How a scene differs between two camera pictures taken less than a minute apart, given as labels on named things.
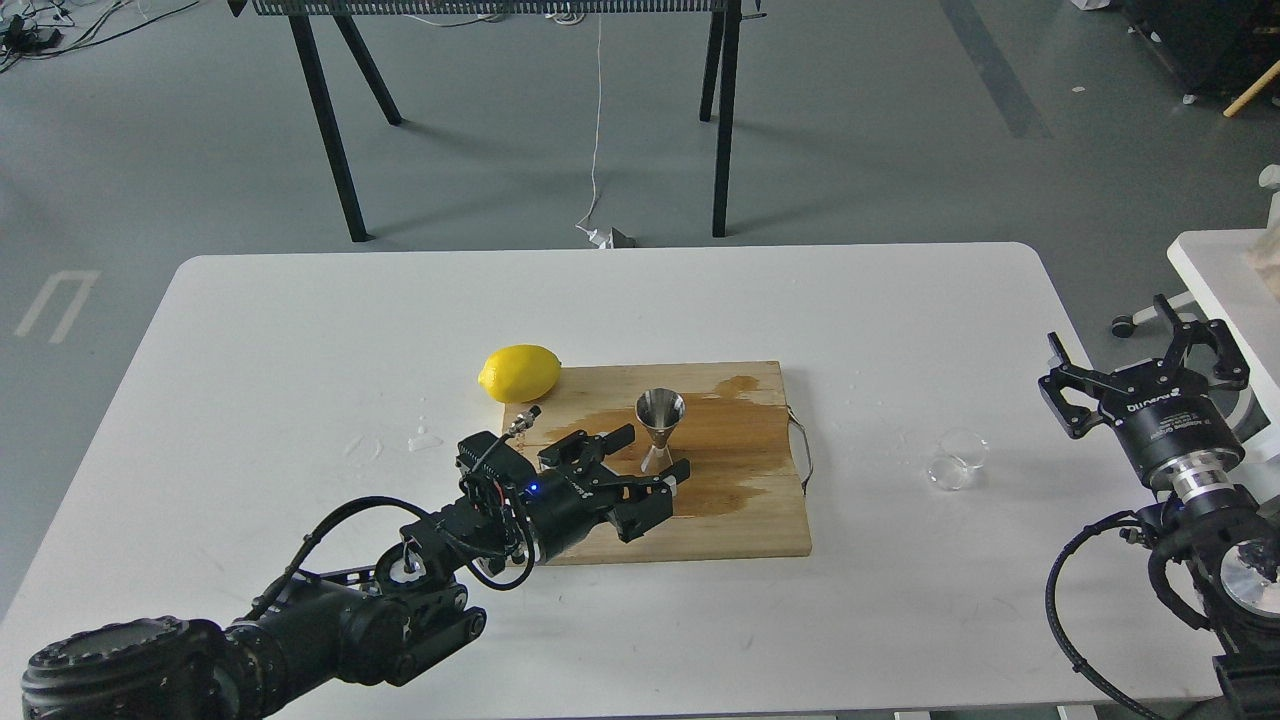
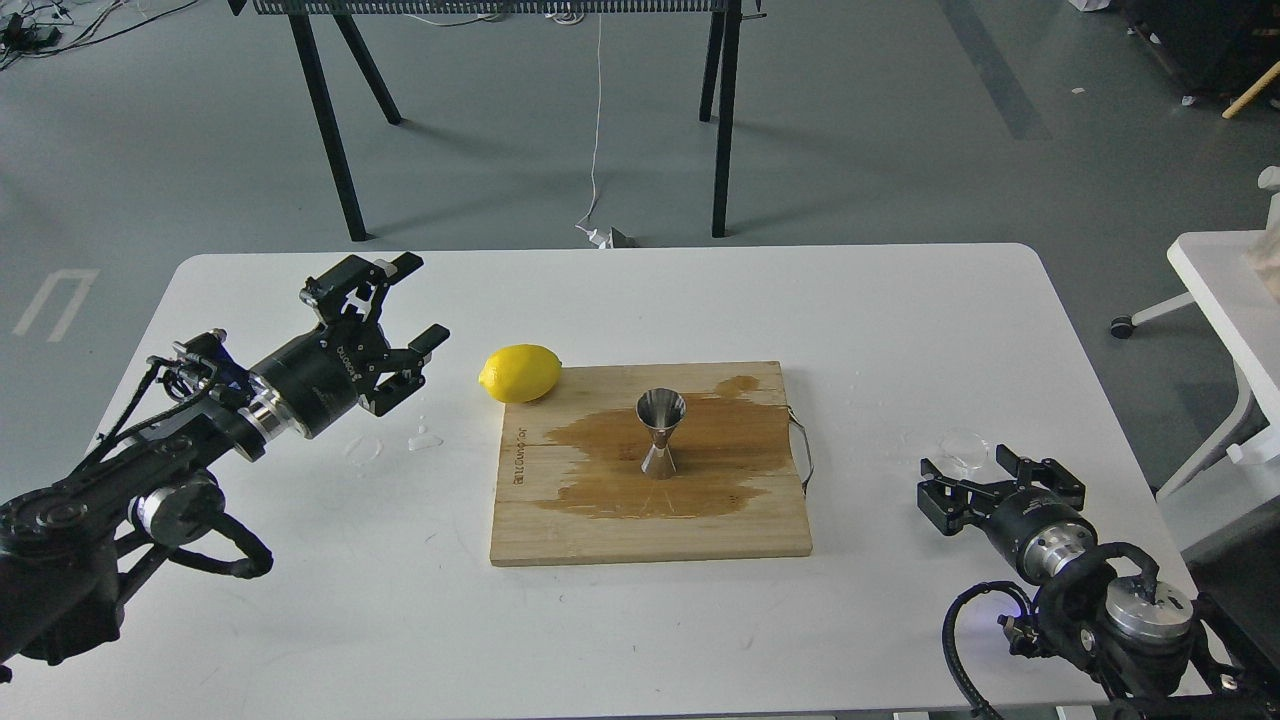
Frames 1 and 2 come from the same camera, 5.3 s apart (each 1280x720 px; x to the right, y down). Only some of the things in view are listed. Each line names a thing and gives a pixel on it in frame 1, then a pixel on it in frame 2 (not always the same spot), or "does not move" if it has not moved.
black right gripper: x=1166 y=419 -> x=1038 y=534
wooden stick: x=1247 y=95 does not move
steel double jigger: x=660 y=411 does not move
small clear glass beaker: x=961 y=456 does not move
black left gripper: x=561 y=507 -> x=320 y=377
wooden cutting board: x=744 y=495 does not move
